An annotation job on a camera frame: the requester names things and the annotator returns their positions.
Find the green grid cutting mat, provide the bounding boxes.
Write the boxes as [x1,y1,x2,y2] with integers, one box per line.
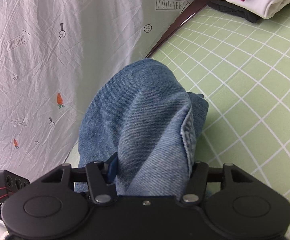
[153,4,290,239]

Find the folded black garment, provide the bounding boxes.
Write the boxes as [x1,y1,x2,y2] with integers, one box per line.
[207,0,261,23]

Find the blue denim jeans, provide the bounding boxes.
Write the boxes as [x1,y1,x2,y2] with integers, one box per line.
[78,59,208,198]

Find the grey printed backdrop sheet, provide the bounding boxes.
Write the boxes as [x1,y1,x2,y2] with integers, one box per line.
[0,0,201,240]

